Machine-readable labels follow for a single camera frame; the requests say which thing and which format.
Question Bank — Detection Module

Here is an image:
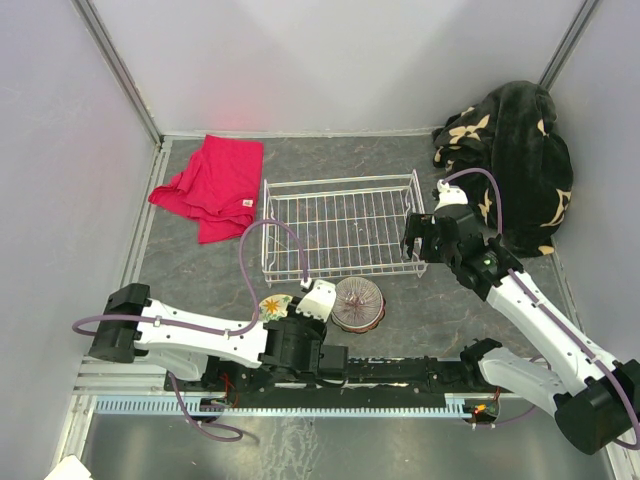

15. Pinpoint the floral orange green bowl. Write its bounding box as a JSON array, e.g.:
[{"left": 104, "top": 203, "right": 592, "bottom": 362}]
[{"left": 258, "top": 294, "right": 301, "bottom": 322}]

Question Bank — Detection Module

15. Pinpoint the white wire dish rack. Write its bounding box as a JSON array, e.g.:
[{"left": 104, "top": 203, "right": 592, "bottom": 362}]
[{"left": 261, "top": 171, "right": 427, "bottom": 285}]

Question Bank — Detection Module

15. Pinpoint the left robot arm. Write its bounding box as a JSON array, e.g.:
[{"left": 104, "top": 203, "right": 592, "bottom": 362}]
[{"left": 89, "top": 280, "right": 348, "bottom": 390}]

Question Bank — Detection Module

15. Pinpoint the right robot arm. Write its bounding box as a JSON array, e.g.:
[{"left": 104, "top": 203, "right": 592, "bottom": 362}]
[{"left": 401, "top": 204, "right": 639, "bottom": 454}]

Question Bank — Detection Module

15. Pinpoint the purple striped bowl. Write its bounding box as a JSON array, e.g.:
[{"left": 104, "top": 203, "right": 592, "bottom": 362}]
[{"left": 331, "top": 277, "right": 386, "bottom": 334}]

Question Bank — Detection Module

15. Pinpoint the black floral blanket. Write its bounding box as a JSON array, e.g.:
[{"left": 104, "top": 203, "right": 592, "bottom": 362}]
[{"left": 432, "top": 81, "right": 574, "bottom": 258}]

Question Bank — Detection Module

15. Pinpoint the red folded t-shirt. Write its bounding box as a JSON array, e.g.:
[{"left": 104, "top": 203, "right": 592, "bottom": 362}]
[{"left": 148, "top": 135, "right": 264, "bottom": 244}]

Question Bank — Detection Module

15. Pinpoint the white paper corner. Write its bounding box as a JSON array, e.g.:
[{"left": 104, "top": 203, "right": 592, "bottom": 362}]
[{"left": 45, "top": 455, "right": 93, "bottom": 480}]

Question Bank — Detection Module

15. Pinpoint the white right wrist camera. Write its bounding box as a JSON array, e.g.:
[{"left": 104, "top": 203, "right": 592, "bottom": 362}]
[{"left": 434, "top": 180, "right": 469, "bottom": 218}]

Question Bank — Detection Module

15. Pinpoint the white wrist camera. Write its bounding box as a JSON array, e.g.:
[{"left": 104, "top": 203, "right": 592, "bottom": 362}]
[
  {"left": 295, "top": 279, "right": 337, "bottom": 323},
  {"left": 434, "top": 180, "right": 469, "bottom": 218}
]

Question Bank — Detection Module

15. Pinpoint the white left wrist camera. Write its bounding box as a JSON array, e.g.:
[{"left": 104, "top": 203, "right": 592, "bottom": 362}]
[{"left": 295, "top": 279, "right": 337, "bottom": 323}]

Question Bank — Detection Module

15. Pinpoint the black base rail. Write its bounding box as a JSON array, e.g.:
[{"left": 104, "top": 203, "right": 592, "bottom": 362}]
[{"left": 177, "top": 356, "right": 497, "bottom": 407}]

